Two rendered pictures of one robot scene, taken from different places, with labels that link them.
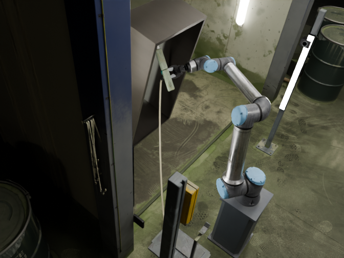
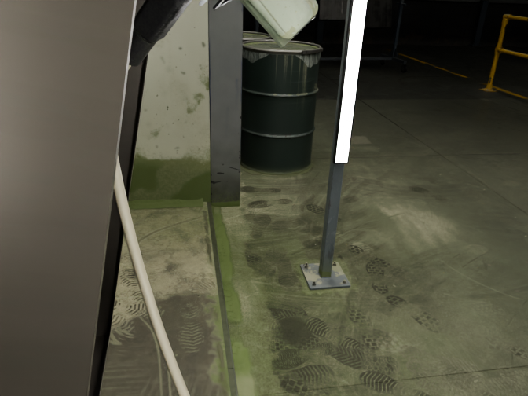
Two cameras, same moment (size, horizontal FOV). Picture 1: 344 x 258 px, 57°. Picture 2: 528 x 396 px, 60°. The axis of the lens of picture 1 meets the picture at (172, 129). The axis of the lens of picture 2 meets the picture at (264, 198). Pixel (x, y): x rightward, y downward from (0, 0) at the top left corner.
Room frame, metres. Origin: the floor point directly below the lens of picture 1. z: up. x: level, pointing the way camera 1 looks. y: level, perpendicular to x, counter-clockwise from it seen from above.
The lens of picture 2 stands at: (1.54, 0.40, 1.29)
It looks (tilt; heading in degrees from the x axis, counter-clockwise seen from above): 26 degrees down; 315
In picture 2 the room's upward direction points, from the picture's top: 2 degrees clockwise
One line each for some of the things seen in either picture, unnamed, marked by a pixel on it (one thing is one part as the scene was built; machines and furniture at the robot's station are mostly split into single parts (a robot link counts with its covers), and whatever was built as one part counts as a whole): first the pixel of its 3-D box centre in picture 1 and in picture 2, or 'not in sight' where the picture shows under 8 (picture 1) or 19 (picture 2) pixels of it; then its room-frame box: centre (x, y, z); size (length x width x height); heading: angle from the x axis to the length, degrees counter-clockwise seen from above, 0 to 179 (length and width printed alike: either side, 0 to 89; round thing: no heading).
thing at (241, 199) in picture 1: (248, 192); not in sight; (1.45, -0.62, 0.69); 0.19 x 0.19 x 0.10
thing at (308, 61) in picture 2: (329, 64); (278, 106); (3.88, -2.03, 0.44); 0.59 x 0.58 x 0.89; 160
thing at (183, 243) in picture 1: (184, 234); not in sight; (0.91, -0.13, 0.95); 0.26 x 0.15 x 0.32; 56
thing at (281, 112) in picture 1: (289, 90); (343, 111); (2.63, -1.13, 0.82); 0.05 x 0.05 x 1.64; 56
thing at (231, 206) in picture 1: (237, 217); not in sight; (1.45, -0.62, 0.32); 0.31 x 0.31 x 0.64; 56
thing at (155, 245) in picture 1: (178, 250); not in sight; (0.90, -0.12, 0.78); 0.31 x 0.23 x 0.01; 56
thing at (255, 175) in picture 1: (252, 181); not in sight; (1.45, -0.62, 0.83); 0.17 x 0.15 x 0.18; 112
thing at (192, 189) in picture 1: (181, 200); not in sight; (0.82, -0.08, 1.42); 0.12 x 0.06 x 0.26; 56
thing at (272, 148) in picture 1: (266, 146); (324, 275); (2.63, -1.13, 0.01); 0.20 x 0.20 x 0.01; 56
